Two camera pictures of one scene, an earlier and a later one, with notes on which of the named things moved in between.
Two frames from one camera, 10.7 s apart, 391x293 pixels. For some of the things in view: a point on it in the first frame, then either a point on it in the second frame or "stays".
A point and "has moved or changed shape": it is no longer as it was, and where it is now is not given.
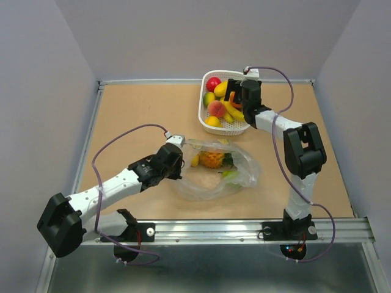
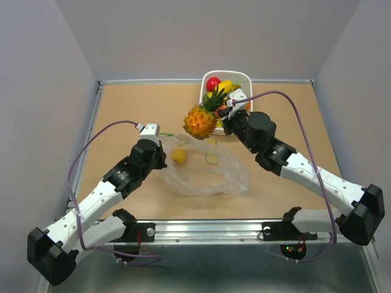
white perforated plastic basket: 231,128 stays
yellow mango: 220,89 stays
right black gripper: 233,85 → 233,116
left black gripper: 176,174 → 162,155
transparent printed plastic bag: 213,169 has moved or changed shape
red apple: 211,83 stays
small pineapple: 215,159 → 201,121
